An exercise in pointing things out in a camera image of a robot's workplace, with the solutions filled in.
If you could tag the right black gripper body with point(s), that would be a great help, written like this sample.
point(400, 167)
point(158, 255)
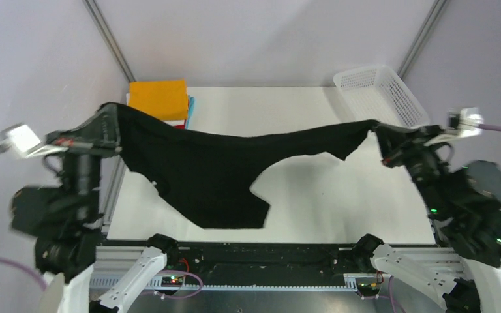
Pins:
point(419, 160)

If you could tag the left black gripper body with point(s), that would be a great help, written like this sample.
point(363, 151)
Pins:
point(85, 148)

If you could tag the black t-shirt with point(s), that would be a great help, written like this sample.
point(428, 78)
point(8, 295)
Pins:
point(207, 177)

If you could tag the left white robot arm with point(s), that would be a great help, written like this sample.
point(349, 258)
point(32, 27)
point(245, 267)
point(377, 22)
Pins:
point(63, 219)

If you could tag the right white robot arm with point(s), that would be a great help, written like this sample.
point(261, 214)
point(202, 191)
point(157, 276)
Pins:
point(468, 200)

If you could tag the white plastic mesh basket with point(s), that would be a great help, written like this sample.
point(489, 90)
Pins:
point(377, 92)

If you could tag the orange folded t-shirt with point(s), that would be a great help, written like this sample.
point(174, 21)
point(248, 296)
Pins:
point(166, 100)

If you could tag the red folded t-shirt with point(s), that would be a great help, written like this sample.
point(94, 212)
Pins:
point(180, 126)

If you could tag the light blue folded t-shirt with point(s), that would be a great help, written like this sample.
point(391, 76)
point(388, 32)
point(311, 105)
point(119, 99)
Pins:
point(190, 111)

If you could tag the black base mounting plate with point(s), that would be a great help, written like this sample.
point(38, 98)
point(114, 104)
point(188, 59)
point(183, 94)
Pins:
point(272, 265)

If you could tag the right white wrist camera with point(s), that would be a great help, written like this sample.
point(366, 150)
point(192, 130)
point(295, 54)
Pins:
point(462, 123)

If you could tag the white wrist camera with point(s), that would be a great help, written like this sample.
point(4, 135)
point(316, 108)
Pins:
point(24, 143)
point(462, 123)

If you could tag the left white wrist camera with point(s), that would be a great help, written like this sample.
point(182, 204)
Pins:
point(24, 143)

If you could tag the aluminium frame rail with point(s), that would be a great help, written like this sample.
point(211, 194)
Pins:
point(115, 258)

